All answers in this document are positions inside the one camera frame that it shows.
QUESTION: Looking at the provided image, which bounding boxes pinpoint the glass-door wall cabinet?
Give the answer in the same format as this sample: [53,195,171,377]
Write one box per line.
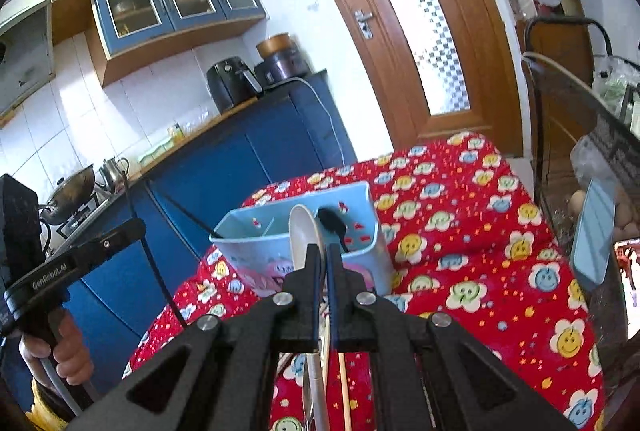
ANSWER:
[85,0,268,88]

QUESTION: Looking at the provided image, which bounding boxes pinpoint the wooden door with checkered glass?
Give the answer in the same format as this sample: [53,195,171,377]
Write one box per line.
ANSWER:
[287,0,526,156]

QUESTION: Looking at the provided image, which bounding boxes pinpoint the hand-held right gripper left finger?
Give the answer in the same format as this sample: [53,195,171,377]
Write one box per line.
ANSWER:
[65,243,326,431]

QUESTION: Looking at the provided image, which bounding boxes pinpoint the person's left hand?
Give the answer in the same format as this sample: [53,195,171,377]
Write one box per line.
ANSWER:
[19,311,96,387]

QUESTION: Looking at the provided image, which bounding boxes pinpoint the light blue utensil holder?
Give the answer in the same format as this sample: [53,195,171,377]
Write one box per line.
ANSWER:
[209,182,396,299]

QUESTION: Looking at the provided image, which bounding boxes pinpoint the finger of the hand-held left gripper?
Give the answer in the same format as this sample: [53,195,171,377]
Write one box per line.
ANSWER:
[69,217,147,278]

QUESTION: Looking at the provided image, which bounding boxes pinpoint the brown pot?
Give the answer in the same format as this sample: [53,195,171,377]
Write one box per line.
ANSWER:
[256,32,294,60]

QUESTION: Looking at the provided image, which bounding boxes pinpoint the black chopstick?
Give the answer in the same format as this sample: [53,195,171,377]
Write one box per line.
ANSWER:
[124,176,185,328]

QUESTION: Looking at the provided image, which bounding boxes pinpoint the clear plastic bag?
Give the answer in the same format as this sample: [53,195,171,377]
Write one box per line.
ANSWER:
[182,108,211,134]

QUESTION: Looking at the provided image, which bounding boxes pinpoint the green box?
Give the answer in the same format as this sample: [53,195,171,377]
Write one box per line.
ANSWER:
[136,142,173,164]

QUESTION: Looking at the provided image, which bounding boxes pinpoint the metal kettle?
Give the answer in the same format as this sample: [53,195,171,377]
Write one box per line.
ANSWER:
[97,157,130,194]

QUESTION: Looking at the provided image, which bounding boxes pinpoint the blue base cabinet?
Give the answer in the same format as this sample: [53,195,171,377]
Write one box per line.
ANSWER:
[0,70,359,412]

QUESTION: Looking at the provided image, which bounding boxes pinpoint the gas stove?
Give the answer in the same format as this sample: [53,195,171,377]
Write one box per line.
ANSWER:
[37,188,127,243]

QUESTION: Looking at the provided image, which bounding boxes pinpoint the grey cable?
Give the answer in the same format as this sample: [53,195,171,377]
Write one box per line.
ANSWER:
[40,358,83,417]

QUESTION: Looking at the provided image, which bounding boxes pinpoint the range hood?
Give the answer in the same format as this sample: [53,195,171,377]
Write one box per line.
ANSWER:
[0,1,57,122]

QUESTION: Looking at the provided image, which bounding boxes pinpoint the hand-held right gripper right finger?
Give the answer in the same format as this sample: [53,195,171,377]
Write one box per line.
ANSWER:
[327,245,576,431]

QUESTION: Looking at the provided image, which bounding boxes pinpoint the wooden chopstick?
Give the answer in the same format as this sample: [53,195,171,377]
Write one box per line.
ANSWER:
[337,351,352,431]

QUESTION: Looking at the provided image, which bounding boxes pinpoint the black air fryer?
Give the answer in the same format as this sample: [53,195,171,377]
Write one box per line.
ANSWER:
[206,57,263,114]

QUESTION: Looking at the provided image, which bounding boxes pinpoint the black metal cart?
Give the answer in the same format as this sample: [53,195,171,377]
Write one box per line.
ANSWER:
[521,17,640,347]

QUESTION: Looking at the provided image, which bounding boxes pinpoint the red smiley flower tablecloth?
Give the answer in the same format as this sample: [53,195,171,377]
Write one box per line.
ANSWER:
[122,131,608,431]

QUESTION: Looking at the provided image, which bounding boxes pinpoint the black spoon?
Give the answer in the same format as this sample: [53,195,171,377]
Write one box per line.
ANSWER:
[316,208,351,254]

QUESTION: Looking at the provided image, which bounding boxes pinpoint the metal wok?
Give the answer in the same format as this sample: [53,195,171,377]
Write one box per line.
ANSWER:
[39,164,97,225]

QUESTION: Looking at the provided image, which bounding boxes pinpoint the dark rice cooker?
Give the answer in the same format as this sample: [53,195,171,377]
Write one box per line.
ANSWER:
[254,45,311,86]

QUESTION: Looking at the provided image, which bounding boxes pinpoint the white power cable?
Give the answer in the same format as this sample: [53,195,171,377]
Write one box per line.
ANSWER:
[272,76,359,164]

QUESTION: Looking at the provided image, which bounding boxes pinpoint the metal door handle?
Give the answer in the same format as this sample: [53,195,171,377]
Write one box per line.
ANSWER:
[354,9,375,39]

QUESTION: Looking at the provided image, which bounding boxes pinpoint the white utensil handle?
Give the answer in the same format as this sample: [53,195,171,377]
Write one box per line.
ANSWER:
[289,204,333,431]

